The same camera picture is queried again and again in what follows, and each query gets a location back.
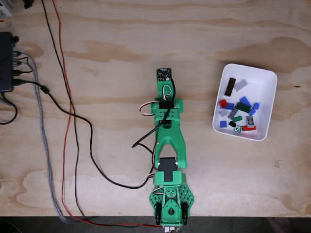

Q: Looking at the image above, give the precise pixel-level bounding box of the dark green lego plate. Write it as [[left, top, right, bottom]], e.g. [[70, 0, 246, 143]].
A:
[[235, 102, 251, 113]]

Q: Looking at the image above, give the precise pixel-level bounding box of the black camera circuit board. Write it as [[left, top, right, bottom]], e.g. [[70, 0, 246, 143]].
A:
[[156, 68, 173, 82]]

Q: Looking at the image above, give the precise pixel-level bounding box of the dark grey USB hub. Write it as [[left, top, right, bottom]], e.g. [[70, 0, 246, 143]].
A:
[[0, 31, 14, 93]]

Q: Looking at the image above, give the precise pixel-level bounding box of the looped black cable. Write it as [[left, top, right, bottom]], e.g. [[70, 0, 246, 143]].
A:
[[0, 92, 18, 125]]

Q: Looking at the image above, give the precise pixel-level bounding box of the thick black camera cable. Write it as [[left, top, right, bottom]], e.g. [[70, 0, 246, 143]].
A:
[[13, 78, 176, 189]]

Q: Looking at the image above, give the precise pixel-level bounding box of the thin black cable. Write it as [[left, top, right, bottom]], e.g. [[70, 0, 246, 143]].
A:
[[40, 0, 87, 218]]

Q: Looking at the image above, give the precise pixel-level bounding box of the grey braided cable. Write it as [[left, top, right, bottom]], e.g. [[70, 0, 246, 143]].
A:
[[14, 51, 69, 223]]

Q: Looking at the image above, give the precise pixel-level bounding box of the white plastic bin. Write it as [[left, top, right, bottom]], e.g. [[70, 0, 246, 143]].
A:
[[212, 63, 278, 142]]

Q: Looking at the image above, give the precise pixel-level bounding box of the white servo wire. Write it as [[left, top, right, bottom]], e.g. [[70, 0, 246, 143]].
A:
[[139, 84, 175, 117]]

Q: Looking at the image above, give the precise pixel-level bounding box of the short black cable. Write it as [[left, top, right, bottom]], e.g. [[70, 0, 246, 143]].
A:
[[13, 56, 34, 75]]

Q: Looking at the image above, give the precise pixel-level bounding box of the white box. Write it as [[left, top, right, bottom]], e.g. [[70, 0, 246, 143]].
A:
[[0, 0, 13, 17]]

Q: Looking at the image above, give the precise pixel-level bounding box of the red cable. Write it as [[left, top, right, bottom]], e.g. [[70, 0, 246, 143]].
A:
[[52, 0, 162, 229]]

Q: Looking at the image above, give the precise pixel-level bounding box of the brown lego plate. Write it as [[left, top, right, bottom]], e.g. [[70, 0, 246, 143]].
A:
[[224, 77, 237, 97]]

